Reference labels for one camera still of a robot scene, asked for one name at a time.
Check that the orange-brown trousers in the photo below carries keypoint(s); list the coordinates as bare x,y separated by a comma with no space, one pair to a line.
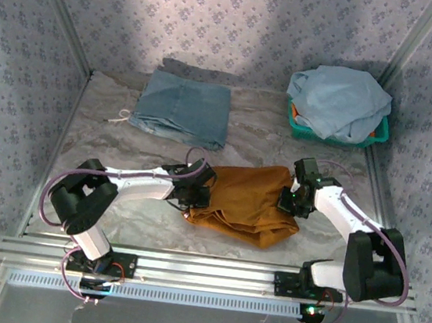
245,208

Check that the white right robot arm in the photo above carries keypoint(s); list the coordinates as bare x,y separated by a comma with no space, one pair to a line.
336,211

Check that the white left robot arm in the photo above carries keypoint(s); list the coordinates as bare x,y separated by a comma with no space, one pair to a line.
134,185

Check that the folded blue denim trousers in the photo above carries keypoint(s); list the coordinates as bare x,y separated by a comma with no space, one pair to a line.
187,107

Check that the teal plastic basket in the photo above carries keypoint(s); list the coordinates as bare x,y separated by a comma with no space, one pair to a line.
306,134

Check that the orange garment in basket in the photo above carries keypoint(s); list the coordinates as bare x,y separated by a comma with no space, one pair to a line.
294,110

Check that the light blue crumpled garment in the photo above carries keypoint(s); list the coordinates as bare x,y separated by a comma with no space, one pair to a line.
337,101

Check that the right controller board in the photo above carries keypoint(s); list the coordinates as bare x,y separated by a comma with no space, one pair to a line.
311,313

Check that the controller board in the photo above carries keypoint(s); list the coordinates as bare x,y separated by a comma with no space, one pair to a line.
311,313
100,287

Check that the left controller board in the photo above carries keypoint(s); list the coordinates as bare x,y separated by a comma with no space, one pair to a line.
100,287

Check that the aluminium mounting rail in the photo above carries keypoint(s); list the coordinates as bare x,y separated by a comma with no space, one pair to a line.
206,270

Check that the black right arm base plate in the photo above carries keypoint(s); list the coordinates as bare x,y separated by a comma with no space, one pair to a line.
287,284

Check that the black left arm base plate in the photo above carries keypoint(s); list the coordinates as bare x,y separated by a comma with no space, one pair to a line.
124,264

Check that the aluminium frame post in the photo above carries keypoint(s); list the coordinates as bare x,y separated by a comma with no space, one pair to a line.
414,40
64,13

